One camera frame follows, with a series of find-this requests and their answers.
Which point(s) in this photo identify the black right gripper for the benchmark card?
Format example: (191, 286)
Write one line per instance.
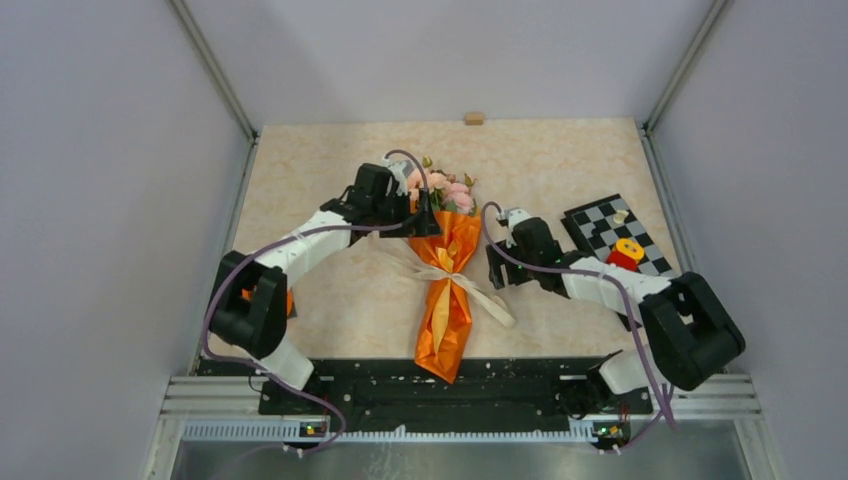
(497, 274)

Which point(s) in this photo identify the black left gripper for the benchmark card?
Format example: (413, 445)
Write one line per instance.
(412, 227)

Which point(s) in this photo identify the pink brown rose stem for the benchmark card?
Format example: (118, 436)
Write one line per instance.
(434, 180)

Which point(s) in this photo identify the cream printed ribbon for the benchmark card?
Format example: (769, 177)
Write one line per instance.
(411, 266)

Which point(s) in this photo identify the orange yellow wrapping paper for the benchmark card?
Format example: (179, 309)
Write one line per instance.
(447, 320)

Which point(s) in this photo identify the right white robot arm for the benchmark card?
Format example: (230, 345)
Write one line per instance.
(684, 335)

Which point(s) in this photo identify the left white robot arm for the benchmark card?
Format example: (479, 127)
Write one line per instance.
(277, 266)

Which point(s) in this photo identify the black silver chessboard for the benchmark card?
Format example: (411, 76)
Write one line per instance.
(591, 228)

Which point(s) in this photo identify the red oval toy block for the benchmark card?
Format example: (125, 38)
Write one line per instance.
(623, 260)

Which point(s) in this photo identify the small wooden block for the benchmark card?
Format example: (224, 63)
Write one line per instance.
(474, 119)

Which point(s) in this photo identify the white chess knight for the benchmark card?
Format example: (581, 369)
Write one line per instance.
(620, 217)

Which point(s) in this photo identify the yellow traffic light toy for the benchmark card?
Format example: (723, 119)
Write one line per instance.
(630, 249)

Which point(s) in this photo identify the orange tape measure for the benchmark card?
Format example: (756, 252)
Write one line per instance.
(273, 304)

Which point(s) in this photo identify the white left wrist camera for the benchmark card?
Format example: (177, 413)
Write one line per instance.
(400, 169)

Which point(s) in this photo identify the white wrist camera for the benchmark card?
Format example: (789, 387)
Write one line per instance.
(510, 218)
(400, 169)

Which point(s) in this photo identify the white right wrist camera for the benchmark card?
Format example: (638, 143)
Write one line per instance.
(510, 218)

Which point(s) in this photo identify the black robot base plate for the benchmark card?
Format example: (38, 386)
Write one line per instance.
(489, 395)

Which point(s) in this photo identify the aluminium frame rail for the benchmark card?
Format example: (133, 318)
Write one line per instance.
(225, 407)

